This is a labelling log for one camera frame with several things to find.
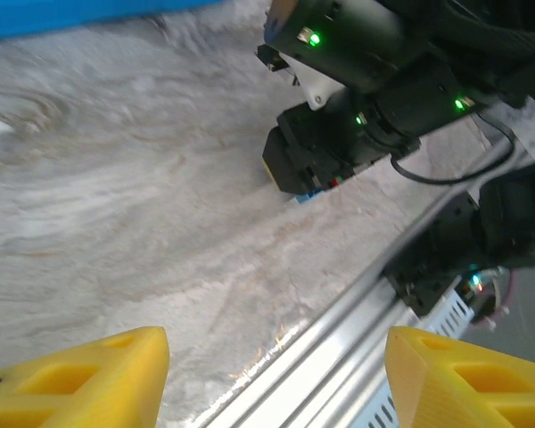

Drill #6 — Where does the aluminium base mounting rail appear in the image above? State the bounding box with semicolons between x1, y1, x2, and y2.
200;128;535;428

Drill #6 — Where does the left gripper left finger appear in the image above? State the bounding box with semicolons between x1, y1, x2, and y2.
0;325;170;428

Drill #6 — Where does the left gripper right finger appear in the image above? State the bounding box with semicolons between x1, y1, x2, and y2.
385;325;535;428

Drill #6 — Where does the slotted cable duct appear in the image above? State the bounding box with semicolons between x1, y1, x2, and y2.
363;284;476;428

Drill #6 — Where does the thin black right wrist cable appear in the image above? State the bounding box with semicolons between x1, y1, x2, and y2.
390;111;517;185

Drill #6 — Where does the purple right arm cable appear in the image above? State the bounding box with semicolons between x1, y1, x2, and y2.
483;267;521;331

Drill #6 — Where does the blue three-compartment plastic bin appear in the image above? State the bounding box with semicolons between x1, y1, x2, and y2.
0;0;218;41

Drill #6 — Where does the blue lego brick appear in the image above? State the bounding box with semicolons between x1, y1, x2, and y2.
292;190;325;206

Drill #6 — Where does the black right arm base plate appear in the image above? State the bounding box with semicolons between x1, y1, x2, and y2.
383;191;481;316

